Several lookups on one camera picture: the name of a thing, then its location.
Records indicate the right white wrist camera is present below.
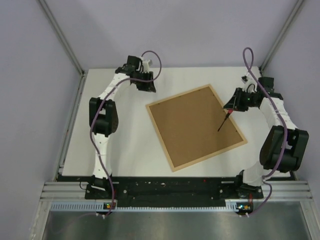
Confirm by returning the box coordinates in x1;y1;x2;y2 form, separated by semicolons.
241;72;256;93

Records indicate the grey slotted cable duct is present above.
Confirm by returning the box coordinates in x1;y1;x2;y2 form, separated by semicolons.
50;201;253;213

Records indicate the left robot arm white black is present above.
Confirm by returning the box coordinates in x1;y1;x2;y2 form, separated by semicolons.
89;55;156;199

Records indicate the pink handled screwdriver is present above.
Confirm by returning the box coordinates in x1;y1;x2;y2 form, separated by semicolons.
217;109;233;132

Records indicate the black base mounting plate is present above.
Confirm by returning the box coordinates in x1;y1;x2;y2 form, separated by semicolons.
85;175;264;208

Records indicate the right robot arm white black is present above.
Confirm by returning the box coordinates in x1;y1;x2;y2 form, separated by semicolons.
223;77;309;198

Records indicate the right aluminium corner post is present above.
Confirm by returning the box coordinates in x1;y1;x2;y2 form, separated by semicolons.
258;0;307;75

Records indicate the left aluminium corner post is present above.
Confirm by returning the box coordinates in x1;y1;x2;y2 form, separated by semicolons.
37;0;84;73

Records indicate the wooden photo frame brown back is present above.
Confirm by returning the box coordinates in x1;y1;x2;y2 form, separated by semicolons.
146;84;248;172

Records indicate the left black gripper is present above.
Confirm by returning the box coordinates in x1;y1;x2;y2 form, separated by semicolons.
132;70;155;93

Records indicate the aluminium corner post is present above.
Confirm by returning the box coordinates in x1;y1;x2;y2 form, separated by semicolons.
258;0;307;75
37;0;84;73

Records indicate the aluminium rail beam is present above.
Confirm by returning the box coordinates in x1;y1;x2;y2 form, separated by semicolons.
40;181;313;202

